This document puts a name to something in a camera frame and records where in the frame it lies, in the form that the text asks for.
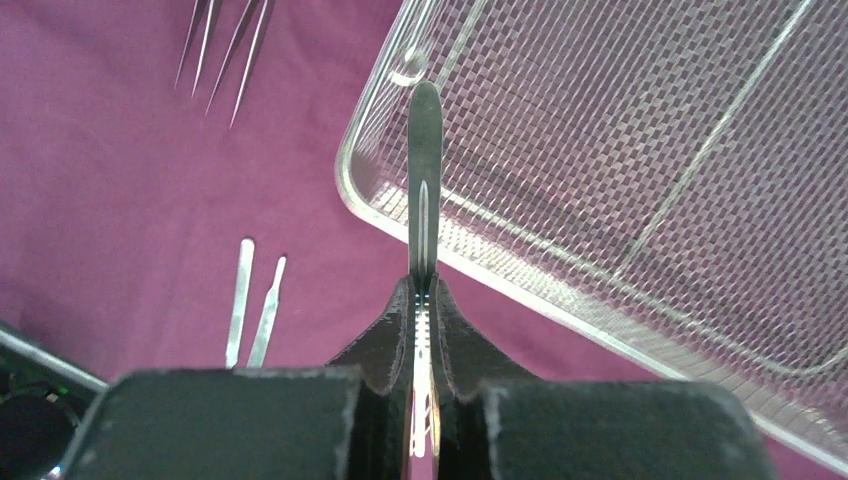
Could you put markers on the grey scalpel handle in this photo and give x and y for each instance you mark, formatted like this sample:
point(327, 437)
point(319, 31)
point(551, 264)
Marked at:
point(239, 306)
point(425, 154)
point(268, 316)

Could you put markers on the steel instrument tray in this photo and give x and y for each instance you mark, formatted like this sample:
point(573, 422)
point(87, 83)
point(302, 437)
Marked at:
point(668, 178)

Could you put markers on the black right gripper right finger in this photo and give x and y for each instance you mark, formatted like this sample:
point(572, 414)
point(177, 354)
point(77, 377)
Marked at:
point(500, 421)

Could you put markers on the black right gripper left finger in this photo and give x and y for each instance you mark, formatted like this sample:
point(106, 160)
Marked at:
point(347, 419)

